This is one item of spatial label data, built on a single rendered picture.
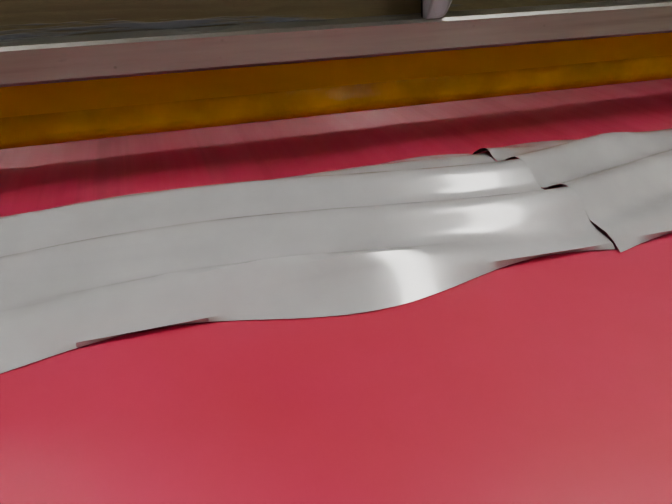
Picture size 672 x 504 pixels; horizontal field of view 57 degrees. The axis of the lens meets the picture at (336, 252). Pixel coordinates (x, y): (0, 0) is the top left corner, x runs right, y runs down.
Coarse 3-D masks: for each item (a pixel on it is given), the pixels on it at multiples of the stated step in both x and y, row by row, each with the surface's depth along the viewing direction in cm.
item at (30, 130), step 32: (576, 64) 24; (608, 64) 25; (640, 64) 25; (256, 96) 21; (288, 96) 22; (320, 96) 22; (352, 96) 22; (384, 96) 23; (416, 96) 23; (448, 96) 23; (480, 96) 24; (0, 128) 19; (32, 128) 19; (64, 128) 20; (96, 128) 20; (128, 128) 20; (160, 128) 21; (192, 128) 21
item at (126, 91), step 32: (288, 64) 21; (320, 64) 21; (352, 64) 22; (384, 64) 22; (416, 64) 22; (448, 64) 23; (480, 64) 23; (512, 64) 24; (544, 64) 24; (0, 96) 19; (32, 96) 19; (64, 96) 19; (96, 96) 20; (128, 96) 20; (160, 96) 20; (192, 96) 21; (224, 96) 21
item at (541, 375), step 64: (256, 128) 23; (320, 128) 23; (384, 128) 23; (0, 192) 18; (64, 192) 18; (128, 192) 18; (576, 256) 14; (256, 320) 12; (320, 320) 12; (384, 320) 12; (448, 320) 12; (512, 320) 12; (576, 320) 12; (640, 320) 12; (0, 384) 11; (64, 384) 10; (128, 384) 10; (192, 384) 10; (256, 384) 10; (320, 384) 10; (384, 384) 10; (448, 384) 10; (512, 384) 10; (576, 384) 10; (640, 384) 10; (0, 448) 9; (64, 448) 9; (128, 448) 9; (192, 448) 9; (256, 448) 9; (320, 448) 9; (384, 448) 9; (448, 448) 9; (512, 448) 9; (576, 448) 9; (640, 448) 9
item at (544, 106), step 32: (512, 96) 26; (544, 96) 26; (576, 96) 26; (608, 96) 26; (640, 96) 26; (448, 128) 23; (480, 128) 23; (512, 128) 23; (544, 128) 22; (576, 128) 22; (608, 128) 22; (640, 128) 22; (640, 256) 14
